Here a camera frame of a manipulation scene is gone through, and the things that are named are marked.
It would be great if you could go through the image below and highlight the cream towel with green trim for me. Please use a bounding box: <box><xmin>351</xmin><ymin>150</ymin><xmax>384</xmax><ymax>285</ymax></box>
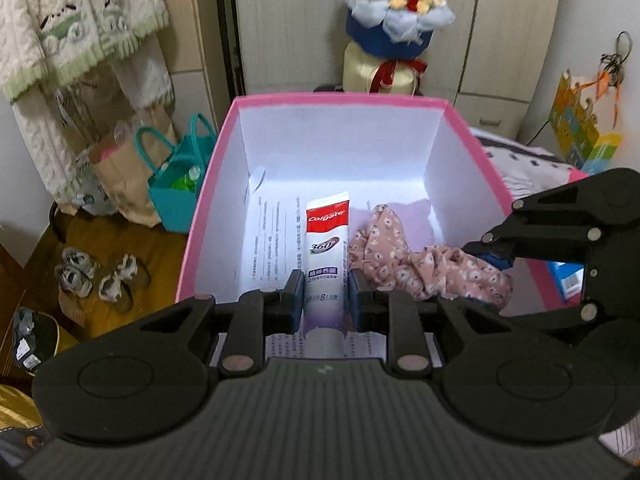
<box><xmin>0</xmin><ymin>0</ymin><xmax>108</xmax><ymax>102</ymax></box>
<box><xmin>75</xmin><ymin>0</ymin><xmax>171</xmax><ymax>61</ymax></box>

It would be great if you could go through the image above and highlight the beige wardrobe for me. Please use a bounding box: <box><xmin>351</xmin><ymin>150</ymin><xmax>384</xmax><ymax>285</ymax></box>
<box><xmin>227</xmin><ymin>0</ymin><xmax>563</xmax><ymax>140</ymax></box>

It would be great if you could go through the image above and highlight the brown paper bag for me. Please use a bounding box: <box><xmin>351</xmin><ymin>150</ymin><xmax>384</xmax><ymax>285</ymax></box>
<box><xmin>89</xmin><ymin>122</ymin><xmax>178</xmax><ymax>227</ymax></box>

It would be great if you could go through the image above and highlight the white knitted cloth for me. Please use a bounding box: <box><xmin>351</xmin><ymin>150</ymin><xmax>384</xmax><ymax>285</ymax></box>
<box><xmin>10</xmin><ymin>40</ymin><xmax>177</xmax><ymax>207</ymax></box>

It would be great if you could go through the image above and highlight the printed paper sheet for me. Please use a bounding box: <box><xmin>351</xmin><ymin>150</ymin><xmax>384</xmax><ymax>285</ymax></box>
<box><xmin>209</xmin><ymin>191</ymin><xmax>443</xmax><ymax>368</ymax></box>

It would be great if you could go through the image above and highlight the flower bouquet with blue wrap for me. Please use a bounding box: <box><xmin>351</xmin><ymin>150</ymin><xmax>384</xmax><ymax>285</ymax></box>
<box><xmin>336</xmin><ymin>0</ymin><xmax>457</xmax><ymax>96</ymax></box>

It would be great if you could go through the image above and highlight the white toothpaste tube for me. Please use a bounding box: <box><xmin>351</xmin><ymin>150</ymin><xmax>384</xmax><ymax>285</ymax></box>
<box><xmin>301</xmin><ymin>191</ymin><xmax>352</xmax><ymax>360</ymax></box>

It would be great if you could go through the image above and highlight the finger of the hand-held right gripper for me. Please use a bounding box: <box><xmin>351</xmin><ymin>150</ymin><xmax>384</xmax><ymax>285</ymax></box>
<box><xmin>462</xmin><ymin>172</ymin><xmax>606</xmax><ymax>272</ymax></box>
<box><xmin>497</xmin><ymin>301</ymin><xmax>608</xmax><ymax>347</ymax></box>

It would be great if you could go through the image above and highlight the green plastic bottle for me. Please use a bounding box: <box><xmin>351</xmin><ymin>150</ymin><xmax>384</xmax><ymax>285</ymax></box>
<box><xmin>171</xmin><ymin>164</ymin><xmax>202</xmax><ymax>191</ymax></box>

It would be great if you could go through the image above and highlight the grey fluffy slipper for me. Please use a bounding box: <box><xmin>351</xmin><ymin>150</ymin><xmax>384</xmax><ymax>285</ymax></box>
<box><xmin>54</xmin><ymin>247</ymin><xmax>100</xmax><ymax>297</ymax></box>

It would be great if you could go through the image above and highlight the teal woven basket bag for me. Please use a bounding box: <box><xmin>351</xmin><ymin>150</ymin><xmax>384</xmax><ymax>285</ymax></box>
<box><xmin>134</xmin><ymin>112</ymin><xmax>219</xmax><ymax>234</ymax></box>

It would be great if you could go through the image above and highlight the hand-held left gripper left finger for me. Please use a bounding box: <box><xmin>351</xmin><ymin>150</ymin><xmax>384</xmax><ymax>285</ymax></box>
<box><xmin>140</xmin><ymin>270</ymin><xmax>306</xmax><ymax>377</ymax></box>

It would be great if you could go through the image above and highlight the pair of grey sandals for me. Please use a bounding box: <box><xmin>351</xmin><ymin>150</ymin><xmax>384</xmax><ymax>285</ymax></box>
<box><xmin>97</xmin><ymin>254</ymin><xmax>152</xmax><ymax>313</ymax></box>

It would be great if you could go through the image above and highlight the striped bed sheet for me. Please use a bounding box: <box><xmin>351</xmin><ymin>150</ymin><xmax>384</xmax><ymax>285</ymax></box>
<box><xmin>469</xmin><ymin>127</ymin><xmax>640</xmax><ymax>461</ymax></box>

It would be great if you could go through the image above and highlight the colourful paper gift bag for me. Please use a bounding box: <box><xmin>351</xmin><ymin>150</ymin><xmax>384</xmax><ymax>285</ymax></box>
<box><xmin>547</xmin><ymin>72</ymin><xmax>624</xmax><ymax>177</ymax></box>

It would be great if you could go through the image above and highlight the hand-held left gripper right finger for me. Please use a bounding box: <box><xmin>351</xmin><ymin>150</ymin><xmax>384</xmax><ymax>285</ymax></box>
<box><xmin>349</xmin><ymin>269</ymin><xmax>521</xmax><ymax>377</ymax></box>

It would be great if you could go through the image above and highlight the pink floral cloth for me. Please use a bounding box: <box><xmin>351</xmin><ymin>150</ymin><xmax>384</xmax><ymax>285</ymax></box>
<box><xmin>348</xmin><ymin>204</ymin><xmax>515</xmax><ymax>318</ymax></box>

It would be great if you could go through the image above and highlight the dark plastic packet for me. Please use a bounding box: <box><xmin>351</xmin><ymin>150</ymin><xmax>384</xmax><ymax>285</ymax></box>
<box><xmin>12</xmin><ymin>306</ymin><xmax>52</xmax><ymax>372</ymax></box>

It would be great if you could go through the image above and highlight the pink cardboard box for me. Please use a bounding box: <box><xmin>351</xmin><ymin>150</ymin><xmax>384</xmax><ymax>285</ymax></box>
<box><xmin>176</xmin><ymin>92</ymin><xmax>583</xmax><ymax>333</ymax></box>

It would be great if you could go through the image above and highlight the hanging key bunch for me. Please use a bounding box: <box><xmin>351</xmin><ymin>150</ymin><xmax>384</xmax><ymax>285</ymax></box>
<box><xmin>596</xmin><ymin>30</ymin><xmax>634</xmax><ymax>128</ymax></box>

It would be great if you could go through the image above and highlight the blue wipes packet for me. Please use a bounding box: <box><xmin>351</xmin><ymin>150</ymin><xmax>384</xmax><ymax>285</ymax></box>
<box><xmin>546</xmin><ymin>260</ymin><xmax>586</xmax><ymax>302</ymax></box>

